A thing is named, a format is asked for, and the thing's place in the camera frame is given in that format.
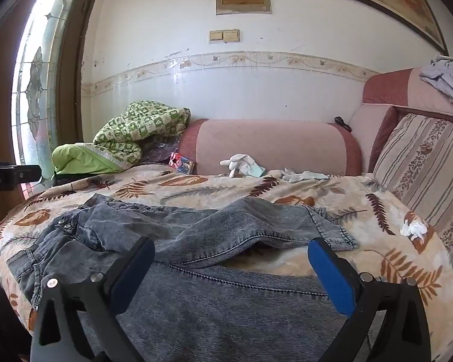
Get grey crumpled cloth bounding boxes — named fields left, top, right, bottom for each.
left=419, top=53, right=453, bottom=103

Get striped sofa cushion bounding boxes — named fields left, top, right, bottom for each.
left=373, top=113, right=453, bottom=268

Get white crumpled tissue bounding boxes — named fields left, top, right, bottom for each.
left=399, top=219, right=430, bottom=241

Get red and blue packet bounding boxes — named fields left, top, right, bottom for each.
left=169, top=152, right=195, bottom=174

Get grey-blue denim pants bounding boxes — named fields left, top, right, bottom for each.
left=6, top=193, right=367, bottom=362

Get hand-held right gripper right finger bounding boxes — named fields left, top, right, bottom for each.
left=307, top=237, right=433, bottom=362

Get leaf printed blanket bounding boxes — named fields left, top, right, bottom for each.
left=0, top=164, right=453, bottom=362

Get white glove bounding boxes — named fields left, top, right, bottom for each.
left=220, top=154, right=265, bottom=179
left=280, top=168, right=331, bottom=184

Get brown wooden door frame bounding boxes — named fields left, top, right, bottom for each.
left=0, top=0, right=107, bottom=204

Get tall stained glass window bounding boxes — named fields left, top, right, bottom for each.
left=11, top=0, right=76, bottom=167

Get green patterned quilt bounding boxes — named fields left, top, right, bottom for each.
left=52, top=100, right=192, bottom=176

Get beige light switch plate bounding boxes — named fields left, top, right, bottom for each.
left=209, top=29, right=241, bottom=43

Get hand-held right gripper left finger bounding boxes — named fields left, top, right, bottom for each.
left=29, top=236, right=156, bottom=362

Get purple plastic bag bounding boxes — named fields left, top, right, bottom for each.
left=141, top=138, right=182, bottom=167

